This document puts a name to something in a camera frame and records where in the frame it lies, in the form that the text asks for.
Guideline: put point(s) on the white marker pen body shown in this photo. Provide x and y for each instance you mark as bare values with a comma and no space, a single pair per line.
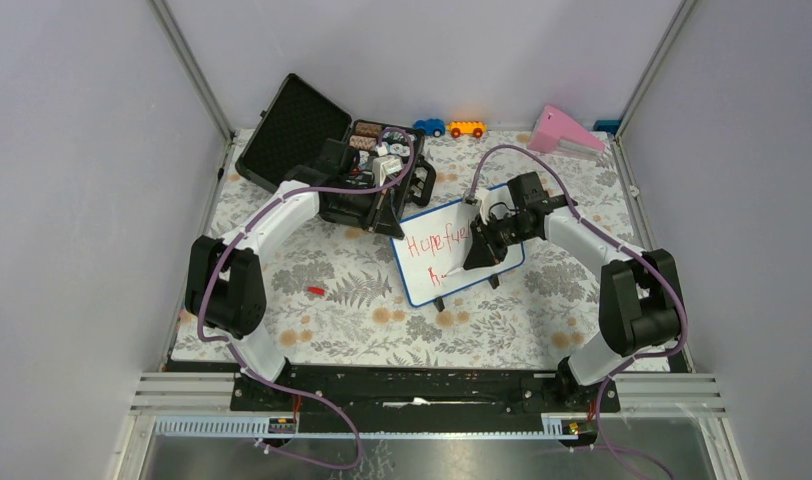
454,271

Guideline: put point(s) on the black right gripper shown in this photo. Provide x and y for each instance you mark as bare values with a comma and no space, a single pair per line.
484,253

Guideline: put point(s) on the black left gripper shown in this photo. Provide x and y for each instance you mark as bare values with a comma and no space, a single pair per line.
386,223

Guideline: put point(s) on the orange toy car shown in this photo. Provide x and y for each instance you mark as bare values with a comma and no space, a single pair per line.
459,129

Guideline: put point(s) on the black poker chip case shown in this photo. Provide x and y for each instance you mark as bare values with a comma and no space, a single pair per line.
305,136

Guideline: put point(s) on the blue toy car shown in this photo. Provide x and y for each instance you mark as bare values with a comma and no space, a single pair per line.
433,127

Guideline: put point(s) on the blue block in corner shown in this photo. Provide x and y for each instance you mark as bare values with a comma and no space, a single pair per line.
610,126

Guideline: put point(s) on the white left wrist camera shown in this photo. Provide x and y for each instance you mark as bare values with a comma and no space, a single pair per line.
387,162

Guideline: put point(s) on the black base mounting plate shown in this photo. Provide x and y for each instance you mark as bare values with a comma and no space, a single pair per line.
327,398

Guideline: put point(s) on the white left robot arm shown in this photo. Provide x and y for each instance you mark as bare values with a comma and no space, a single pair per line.
226,288

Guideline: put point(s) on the blue framed whiteboard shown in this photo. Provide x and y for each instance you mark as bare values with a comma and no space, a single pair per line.
437,241

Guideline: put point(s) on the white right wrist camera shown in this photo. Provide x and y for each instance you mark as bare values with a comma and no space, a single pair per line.
490,203

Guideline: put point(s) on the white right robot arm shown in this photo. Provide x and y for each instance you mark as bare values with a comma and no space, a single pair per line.
639,303

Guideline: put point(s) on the pink plastic stand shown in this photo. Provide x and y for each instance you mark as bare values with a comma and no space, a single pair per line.
556,131

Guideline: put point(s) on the floral tablecloth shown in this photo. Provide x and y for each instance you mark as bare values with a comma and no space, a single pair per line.
543,310

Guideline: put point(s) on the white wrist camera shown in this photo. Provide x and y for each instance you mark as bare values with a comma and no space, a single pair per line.
490,203
387,162

